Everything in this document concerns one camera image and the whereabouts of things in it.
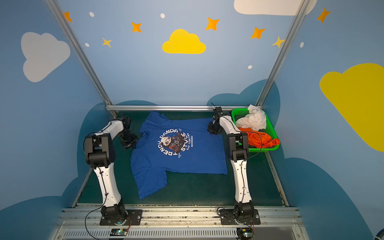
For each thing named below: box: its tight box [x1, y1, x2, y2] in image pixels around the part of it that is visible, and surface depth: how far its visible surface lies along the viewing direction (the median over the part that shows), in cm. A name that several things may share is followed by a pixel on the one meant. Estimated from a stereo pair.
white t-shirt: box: [236, 104, 267, 131], surface depth 106 cm
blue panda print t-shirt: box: [130, 111, 228, 199], surface depth 102 cm
